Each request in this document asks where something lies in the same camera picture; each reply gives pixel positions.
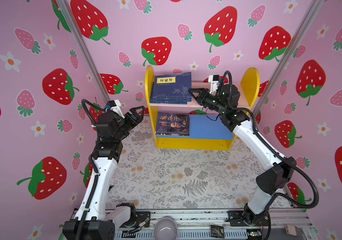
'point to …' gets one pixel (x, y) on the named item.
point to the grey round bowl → (165, 228)
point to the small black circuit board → (217, 231)
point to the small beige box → (291, 230)
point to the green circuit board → (254, 234)
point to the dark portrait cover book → (174, 124)
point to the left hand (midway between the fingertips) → (141, 109)
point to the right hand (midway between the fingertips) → (188, 89)
